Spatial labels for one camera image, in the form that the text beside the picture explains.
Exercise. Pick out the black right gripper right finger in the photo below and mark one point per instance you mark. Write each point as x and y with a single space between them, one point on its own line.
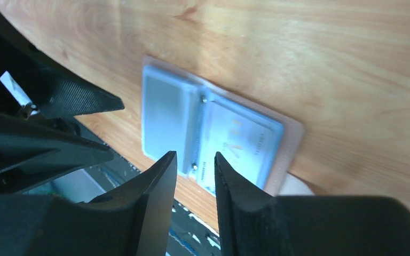
252 222

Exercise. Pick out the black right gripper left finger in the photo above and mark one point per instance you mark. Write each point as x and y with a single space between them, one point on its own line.
132 219

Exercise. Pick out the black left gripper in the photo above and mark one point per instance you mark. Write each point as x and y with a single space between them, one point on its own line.
34 151

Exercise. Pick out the white VIP card in sleeve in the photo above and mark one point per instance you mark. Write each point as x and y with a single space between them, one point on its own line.
246 139

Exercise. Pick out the grey card in sleeve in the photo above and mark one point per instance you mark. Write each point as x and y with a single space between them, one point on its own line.
164 117

